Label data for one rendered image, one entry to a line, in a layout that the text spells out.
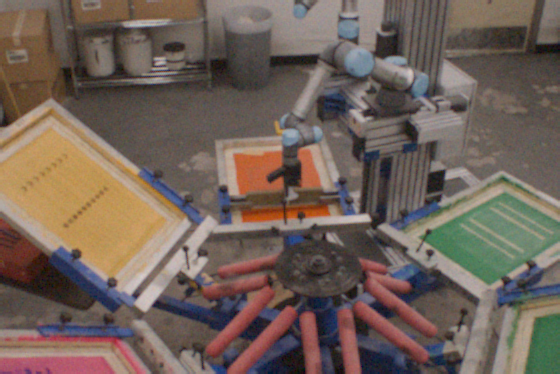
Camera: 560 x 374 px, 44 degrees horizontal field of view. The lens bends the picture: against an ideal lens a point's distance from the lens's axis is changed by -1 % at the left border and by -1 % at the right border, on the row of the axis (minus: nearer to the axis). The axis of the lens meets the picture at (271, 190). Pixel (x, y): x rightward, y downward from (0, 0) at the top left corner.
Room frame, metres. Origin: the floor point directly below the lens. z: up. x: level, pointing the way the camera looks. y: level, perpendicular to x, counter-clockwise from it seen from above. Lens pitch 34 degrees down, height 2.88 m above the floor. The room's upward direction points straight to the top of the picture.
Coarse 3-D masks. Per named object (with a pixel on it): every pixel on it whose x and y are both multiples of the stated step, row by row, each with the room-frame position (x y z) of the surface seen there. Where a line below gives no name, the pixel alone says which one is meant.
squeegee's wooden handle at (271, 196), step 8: (248, 192) 2.66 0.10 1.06; (256, 192) 2.66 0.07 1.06; (264, 192) 2.66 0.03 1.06; (272, 192) 2.66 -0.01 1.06; (280, 192) 2.66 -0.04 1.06; (296, 192) 2.67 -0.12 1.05; (304, 192) 2.67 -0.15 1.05; (312, 192) 2.67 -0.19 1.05; (320, 192) 2.68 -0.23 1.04; (248, 200) 2.64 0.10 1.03; (256, 200) 2.65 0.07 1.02; (264, 200) 2.65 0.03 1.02; (272, 200) 2.65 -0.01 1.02; (280, 200) 2.66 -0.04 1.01; (296, 200) 2.67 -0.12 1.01; (304, 200) 2.67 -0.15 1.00; (312, 200) 2.67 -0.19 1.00
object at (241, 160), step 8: (264, 152) 3.18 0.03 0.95; (240, 160) 3.10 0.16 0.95; (248, 160) 3.10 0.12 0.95; (256, 160) 3.10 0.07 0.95; (264, 160) 3.10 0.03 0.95; (272, 160) 3.10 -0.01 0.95; (240, 168) 3.02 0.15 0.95; (240, 176) 2.95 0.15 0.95; (240, 184) 2.88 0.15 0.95; (248, 184) 2.88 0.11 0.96; (240, 192) 2.81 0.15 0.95; (280, 208) 2.68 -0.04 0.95; (248, 216) 2.61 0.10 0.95; (256, 216) 2.61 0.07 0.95; (264, 216) 2.61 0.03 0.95; (272, 216) 2.61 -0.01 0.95; (280, 216) 2.61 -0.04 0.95
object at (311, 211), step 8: (272, 152) 3.18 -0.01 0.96; (280, 152) 3.18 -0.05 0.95; (304, 152) 3.18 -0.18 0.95; (280, 160) 3.10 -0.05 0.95; (304, 160) 3.10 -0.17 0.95; (312, 160) 3.10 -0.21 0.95; (312, 168) 3.02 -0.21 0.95; (312, 176) 2.95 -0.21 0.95; (312, 184) 2.88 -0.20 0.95; (320, 184) 2.87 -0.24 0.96; (288, 208) 2.68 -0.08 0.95; (296, 208) 2.68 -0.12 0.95; (304, 208) 2.68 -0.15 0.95; (312, 208) 2.68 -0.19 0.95; (320, 208) 2.67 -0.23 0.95; (328, 208) 2.68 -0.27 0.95; (288, 216) 2.61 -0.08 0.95; (312, 216) 2.61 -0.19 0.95; (320, 216) 2.61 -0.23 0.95; (328, 216) 2.61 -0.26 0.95
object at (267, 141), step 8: (216, 144) 3.20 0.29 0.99; (224, 144) 3.22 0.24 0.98; (232, 144) 3.22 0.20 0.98; (240, 144) 3.23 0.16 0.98; (248, 144) 3.23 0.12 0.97; (256, 144) 3.24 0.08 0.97; (264, 144) 3.24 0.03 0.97; (272, 144) 3.25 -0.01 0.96; (280, 144) 3.25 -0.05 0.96; (320, 144) 3.20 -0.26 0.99; (328, 152) 3.12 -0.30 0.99; (328, 160) 3.04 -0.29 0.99; (224, 168) 2.97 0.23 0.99; (328, 168) 2.97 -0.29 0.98; (224, 176) 2.90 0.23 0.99; (336, 176) 2.89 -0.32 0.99; (224, 184) 2.82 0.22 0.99; (344, 216) 2.57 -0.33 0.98
